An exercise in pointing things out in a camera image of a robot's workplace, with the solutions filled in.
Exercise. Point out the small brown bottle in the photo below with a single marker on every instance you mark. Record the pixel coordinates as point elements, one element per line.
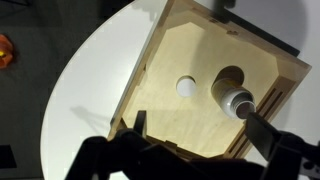
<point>230,95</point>

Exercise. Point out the white bottle cap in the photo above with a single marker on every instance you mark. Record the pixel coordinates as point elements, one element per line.
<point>186,86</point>

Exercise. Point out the orange bottle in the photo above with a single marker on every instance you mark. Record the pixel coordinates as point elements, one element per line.
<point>4,51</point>

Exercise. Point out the wooden slotted tray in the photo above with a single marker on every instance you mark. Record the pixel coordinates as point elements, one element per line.
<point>200,50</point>

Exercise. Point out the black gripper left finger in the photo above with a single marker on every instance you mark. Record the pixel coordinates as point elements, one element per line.
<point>140,121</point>

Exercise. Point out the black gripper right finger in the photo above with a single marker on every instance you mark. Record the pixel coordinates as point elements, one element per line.
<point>261,133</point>

